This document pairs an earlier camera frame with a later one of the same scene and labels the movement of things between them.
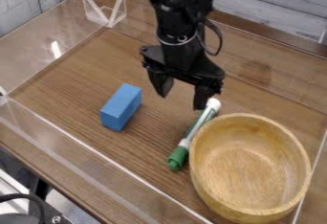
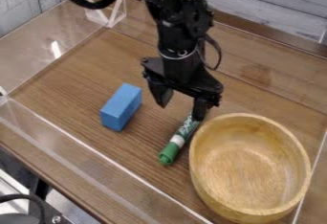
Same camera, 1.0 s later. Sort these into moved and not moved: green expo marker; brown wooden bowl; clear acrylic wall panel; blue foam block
Moved: green expo marker
Not moved: brown wooden bowl; blue foam block; clear acrylic wall panel
